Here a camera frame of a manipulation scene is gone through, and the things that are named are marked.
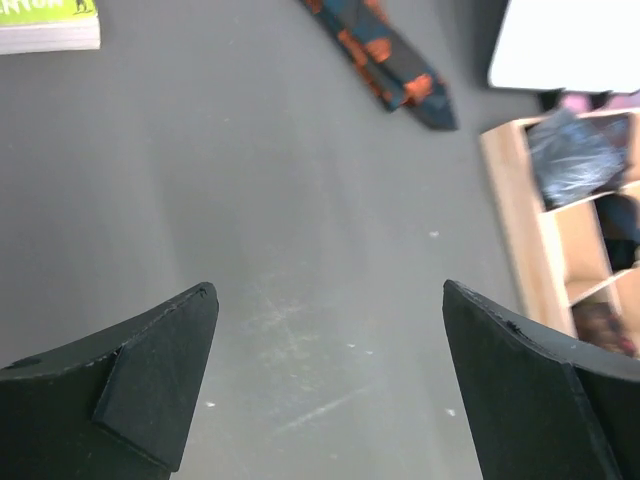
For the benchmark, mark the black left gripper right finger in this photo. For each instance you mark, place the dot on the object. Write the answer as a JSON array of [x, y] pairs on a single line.
[[541, 405]]

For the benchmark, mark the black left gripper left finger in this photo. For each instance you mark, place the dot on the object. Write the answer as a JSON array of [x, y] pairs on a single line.
[[116, 404]]

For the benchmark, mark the dark orange floral tie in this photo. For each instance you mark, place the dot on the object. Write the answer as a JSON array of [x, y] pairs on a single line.
[[398, 75]]

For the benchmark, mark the brown red rolled tie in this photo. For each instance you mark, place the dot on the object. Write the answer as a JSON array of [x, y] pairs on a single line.
[[596, 323]]

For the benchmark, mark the wooden compartment tray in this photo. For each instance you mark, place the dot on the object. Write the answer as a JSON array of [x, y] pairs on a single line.
[[558, 256]]

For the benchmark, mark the dark navy rolled tie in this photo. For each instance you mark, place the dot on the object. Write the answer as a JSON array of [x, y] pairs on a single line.
[[618, 215]]

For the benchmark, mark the grey rolled tie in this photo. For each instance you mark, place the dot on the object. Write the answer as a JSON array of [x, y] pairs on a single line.
[[573, 158]]

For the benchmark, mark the white dry-erase board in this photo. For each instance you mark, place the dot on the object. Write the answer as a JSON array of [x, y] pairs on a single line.
[[580, 46]]

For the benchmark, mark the green paperback book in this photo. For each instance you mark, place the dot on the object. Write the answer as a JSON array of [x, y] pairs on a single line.
[[35, 26]]

